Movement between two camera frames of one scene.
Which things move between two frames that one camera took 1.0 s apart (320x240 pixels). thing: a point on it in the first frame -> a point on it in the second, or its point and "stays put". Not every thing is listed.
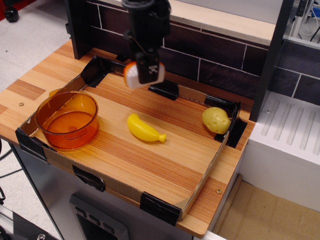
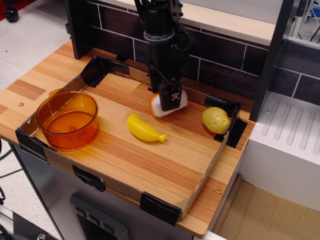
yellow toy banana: x=142 y=130 stays put
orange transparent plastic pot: x=69 y=119 stays put
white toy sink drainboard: x=282 y=154 stays put
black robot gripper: x=149 y=22 -> x=167 y=58
